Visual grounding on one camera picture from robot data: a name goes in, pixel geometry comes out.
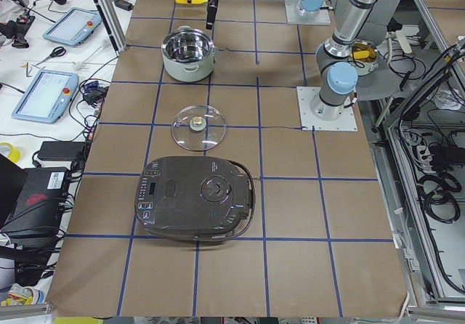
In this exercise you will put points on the glass pot lid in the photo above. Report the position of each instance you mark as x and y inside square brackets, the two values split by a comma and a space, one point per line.
[198, 128]

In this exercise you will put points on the white cooking pot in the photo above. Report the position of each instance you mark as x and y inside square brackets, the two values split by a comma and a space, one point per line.
[189, 54]

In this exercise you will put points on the blue teach pendant upper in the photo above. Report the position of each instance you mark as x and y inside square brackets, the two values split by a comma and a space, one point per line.
[74, 27]

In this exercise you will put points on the blue teach pendant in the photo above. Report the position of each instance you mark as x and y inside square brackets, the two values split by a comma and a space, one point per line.
[74, 27]
[47, 97]

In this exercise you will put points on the black scissors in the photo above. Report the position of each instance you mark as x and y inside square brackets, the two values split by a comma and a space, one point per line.
[58, 51]

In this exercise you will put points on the metal bowl with yellow item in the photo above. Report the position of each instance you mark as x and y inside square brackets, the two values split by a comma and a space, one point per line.
[364, 57]

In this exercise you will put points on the blue teach pendant lower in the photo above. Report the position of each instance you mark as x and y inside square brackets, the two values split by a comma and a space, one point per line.
[47, 97]

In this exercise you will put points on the dark brown rice cooker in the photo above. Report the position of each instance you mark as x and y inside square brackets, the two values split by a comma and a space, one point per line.
[195, 198]

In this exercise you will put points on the white power strip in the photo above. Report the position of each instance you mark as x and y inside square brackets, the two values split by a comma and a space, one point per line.
[403, 42]

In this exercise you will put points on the black power adapter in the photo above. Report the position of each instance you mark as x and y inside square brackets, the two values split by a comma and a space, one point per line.
[59, 150]

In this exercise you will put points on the yellow tape roll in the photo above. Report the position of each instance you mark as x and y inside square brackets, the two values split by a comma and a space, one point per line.
[10, 152]

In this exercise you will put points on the black laptop computer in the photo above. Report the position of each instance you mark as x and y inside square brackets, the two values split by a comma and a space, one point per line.
[32, 199]

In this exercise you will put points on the aluminium frame post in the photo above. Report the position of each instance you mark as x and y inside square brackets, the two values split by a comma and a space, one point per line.
[112, 24]

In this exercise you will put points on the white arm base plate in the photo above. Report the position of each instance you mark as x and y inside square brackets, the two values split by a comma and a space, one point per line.
[297, 16]
[315, 115]

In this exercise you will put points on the black camera device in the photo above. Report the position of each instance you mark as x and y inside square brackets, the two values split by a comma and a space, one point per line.
[13, 32]

